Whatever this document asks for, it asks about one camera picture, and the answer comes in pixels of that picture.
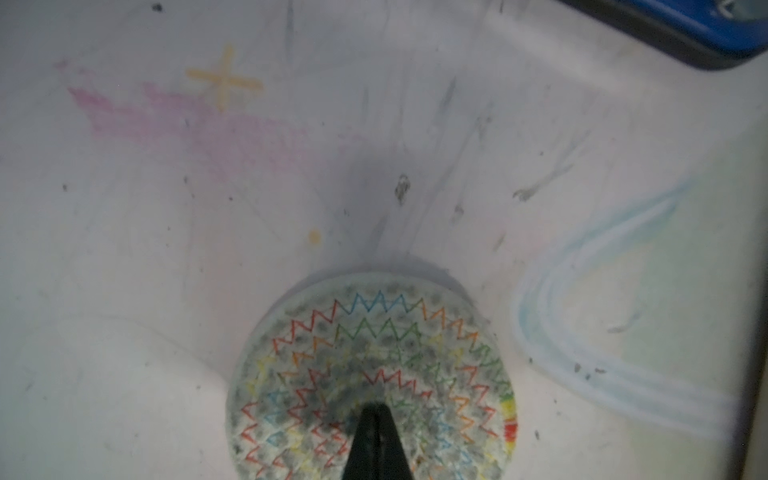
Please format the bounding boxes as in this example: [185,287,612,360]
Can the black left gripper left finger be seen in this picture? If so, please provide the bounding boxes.
[342,403,376,480]

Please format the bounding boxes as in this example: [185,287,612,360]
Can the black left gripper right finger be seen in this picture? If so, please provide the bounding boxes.
[375,403,413,480]

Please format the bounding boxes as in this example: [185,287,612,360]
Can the white zigzag woven coaster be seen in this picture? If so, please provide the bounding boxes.
[225,272,518,479]

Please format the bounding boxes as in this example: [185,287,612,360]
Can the blue black stapler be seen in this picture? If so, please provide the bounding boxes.
[564,0,767,71]

